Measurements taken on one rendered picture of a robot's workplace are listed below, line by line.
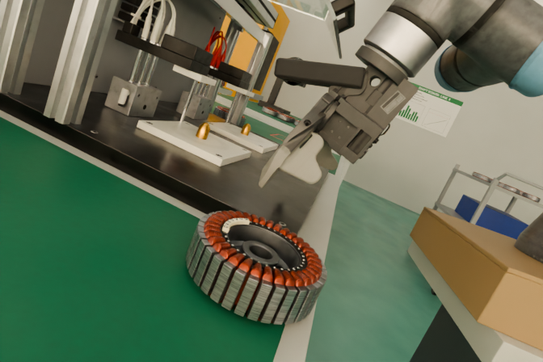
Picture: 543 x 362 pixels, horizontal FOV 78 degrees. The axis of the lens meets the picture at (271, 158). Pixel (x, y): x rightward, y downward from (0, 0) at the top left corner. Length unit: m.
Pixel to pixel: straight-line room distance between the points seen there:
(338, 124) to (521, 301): 0.29
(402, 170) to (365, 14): 2.62
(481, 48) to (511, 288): 0.27
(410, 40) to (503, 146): 5.92
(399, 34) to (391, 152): 5.52
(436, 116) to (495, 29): 5.59
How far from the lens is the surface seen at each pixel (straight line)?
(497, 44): 0.44
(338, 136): 0.42
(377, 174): 5.93
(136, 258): 0.28
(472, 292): 0.51
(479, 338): 0.52
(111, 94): 0.64
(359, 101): 0.42
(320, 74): 0.43
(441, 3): 0.42
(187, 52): 0.58
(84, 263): 0.26
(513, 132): 6.34
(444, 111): 6.03
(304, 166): 0.39
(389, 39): 0.41
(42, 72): 0.66
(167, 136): 0.54
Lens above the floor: 0.90
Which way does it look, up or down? 10 degrees down
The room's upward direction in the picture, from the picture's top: 23 degrees clockwise
